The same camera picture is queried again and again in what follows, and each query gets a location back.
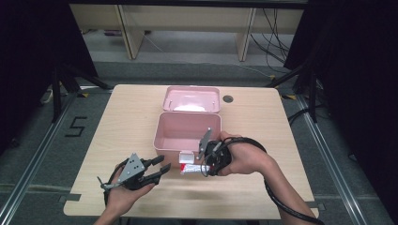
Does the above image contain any red and white tube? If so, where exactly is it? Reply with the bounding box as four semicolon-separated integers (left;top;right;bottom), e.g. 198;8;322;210
179;162;211;175

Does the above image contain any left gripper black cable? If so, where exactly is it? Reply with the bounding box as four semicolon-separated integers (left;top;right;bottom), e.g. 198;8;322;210
104;158;130;205

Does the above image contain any black floor cable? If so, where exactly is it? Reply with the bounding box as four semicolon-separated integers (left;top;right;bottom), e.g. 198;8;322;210
287;106;314;126

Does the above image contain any black hanging cable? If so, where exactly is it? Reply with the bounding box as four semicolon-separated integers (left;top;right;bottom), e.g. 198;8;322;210
250;32;285;64
262;8;291;75

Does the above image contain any black metal stand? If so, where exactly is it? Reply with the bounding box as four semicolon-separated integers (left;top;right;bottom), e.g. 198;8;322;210
51;64;112;123
266;62;318;124

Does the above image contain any person's right hand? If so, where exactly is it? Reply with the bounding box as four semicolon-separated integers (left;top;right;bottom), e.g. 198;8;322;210
218;130;276;177

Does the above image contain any beige wooden desk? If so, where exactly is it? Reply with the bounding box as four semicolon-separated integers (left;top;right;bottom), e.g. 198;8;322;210
69;3;304;62

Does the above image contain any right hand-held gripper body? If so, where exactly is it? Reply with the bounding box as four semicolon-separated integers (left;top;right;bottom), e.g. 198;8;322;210
197;127;233;176

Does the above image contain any person's left hand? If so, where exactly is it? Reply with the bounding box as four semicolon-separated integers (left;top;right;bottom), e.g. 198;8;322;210
105;182;157;216

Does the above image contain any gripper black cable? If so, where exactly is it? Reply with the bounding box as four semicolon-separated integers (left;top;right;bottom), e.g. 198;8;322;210
215;136;326;225
104;158;130;205

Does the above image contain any pink lunch box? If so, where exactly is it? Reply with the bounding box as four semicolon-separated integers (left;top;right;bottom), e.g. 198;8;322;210
152;85;223;167

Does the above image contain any aluminium floor rail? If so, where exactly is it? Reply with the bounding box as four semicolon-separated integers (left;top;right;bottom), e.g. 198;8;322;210
0;92;79;225
295;95;367;225

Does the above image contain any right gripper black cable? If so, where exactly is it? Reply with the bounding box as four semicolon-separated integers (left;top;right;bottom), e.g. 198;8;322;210
215;136;326;225

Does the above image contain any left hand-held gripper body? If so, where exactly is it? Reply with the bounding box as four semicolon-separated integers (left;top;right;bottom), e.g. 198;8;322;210
97;152;161;191

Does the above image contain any black curtain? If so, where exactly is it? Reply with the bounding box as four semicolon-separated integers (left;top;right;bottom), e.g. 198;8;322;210
283;0;398;219
0;0;98;154

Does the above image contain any white floor cable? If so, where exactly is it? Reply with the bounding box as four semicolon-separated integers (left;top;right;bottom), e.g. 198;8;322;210
231;62;273;79

